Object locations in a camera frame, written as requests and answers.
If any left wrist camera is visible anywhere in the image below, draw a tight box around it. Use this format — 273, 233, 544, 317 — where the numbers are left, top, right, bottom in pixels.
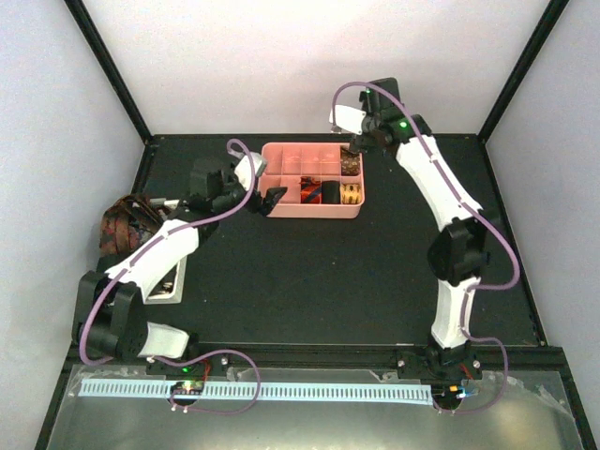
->
233, 152, 268, 191

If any black frame post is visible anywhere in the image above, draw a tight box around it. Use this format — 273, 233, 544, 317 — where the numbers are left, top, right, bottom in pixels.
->
477, 0, 569, 144
64, 0, 153, 144

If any orange black rolled tie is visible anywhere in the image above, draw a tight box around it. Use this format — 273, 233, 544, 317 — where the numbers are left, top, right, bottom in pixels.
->
300, 176, 323, 204

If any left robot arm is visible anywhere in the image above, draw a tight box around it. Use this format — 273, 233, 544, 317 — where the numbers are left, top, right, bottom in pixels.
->
73, 152, 286, 374

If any right black frame post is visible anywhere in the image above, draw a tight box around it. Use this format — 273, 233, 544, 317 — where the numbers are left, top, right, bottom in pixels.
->
477, 0, 569, 144

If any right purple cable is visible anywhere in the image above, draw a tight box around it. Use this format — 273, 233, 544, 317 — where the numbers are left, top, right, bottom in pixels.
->
331, 82, 521, 417

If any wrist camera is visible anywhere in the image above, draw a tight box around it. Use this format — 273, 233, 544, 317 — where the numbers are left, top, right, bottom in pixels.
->
233, 152, 268, 191
329, 105, 367, 135

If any pink divided organizer box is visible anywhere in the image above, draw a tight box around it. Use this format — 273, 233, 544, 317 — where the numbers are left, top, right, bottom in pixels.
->
258, 142, 366, 219

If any white basket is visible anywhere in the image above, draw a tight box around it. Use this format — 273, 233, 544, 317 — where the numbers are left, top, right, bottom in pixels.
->
145, 198, 187, 305

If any pile of dark ties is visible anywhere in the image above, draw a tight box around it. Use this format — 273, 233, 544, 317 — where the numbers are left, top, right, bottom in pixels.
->
99, 194, 170, 257

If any yellow black rolled tie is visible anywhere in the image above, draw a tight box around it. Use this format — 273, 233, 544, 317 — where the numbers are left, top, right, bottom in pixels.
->
339, 183, 363, 204

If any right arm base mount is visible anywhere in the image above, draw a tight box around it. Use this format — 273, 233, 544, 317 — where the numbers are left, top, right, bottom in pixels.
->
397, 340, 482, 412

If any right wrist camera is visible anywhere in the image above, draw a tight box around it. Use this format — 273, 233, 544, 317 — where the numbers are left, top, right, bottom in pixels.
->
329, 105, 367, 135

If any left black frame post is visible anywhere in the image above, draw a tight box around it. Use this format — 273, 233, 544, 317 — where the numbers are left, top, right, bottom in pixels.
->
64, 0, 153, 144

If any light blue slotted cable duct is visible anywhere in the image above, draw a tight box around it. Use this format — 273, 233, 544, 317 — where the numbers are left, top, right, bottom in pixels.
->
78, 379, 433, 406

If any brown floral tie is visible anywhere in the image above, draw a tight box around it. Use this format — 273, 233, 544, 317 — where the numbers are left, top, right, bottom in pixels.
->
340, 146, 361, 176

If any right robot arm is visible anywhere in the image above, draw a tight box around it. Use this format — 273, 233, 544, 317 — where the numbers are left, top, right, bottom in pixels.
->
352, 78, 489, 378

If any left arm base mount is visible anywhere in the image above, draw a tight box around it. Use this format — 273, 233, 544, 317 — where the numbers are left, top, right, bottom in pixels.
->
145, 353, 232, 407

